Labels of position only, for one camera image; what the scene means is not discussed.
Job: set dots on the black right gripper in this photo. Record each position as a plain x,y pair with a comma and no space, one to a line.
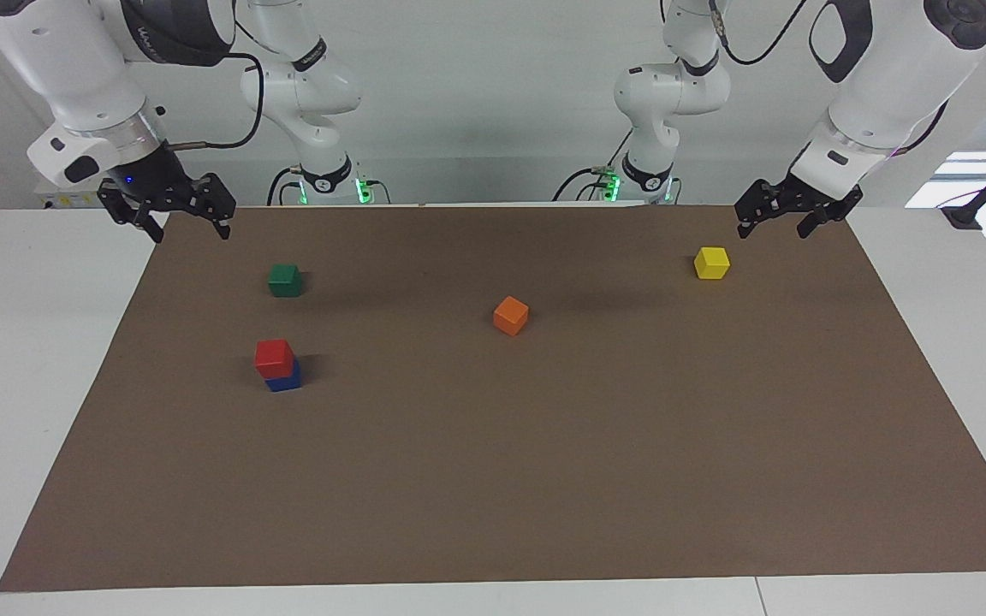
155,180

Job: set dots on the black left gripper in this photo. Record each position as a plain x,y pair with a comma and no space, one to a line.
810,197

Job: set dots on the red wooden block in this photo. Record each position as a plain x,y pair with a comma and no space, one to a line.
274,358

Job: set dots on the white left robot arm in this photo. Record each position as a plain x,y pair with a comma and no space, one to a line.
887,77

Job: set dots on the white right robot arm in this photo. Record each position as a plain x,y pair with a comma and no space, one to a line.
65,60

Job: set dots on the yellow wooden block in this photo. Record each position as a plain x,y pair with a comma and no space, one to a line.
711,263

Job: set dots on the green wooden block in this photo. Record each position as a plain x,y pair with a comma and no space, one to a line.
285,281

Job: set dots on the blue wooden block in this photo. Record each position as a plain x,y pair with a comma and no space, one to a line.
286,384

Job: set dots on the orange wooden block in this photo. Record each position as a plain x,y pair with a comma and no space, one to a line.
510,316

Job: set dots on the green lit base connector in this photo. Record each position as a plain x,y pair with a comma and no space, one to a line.
362,190
610,186

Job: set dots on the brown paper mat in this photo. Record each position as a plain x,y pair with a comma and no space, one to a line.
544,445

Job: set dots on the white wall socket box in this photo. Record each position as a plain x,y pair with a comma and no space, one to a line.
65,198

